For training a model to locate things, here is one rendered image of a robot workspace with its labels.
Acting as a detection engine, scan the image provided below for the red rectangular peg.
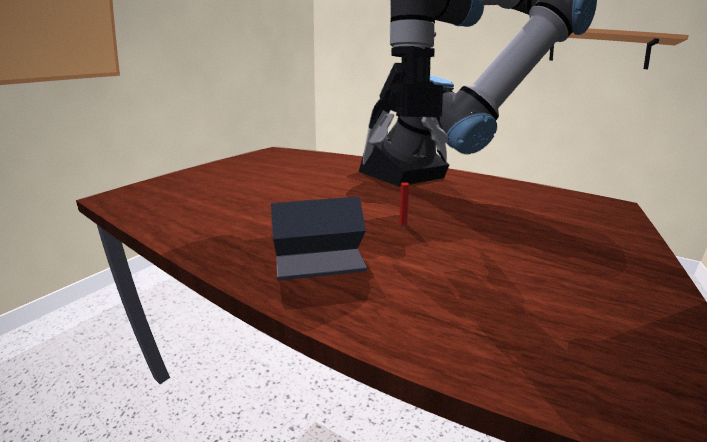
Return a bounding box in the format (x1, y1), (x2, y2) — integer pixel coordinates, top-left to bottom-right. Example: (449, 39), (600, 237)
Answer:
(399, 183), (409, 225)

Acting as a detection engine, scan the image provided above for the grey flat panel with square hole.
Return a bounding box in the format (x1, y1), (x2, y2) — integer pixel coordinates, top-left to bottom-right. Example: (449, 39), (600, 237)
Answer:
(271, 196), (367, 280)

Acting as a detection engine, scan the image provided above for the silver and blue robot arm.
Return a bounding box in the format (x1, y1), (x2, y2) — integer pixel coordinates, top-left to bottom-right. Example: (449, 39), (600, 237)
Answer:
(384, 0), (597, 165)

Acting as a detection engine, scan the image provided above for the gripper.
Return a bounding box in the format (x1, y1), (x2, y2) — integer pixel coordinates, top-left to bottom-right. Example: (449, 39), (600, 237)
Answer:
(363, 46), (449, 165)

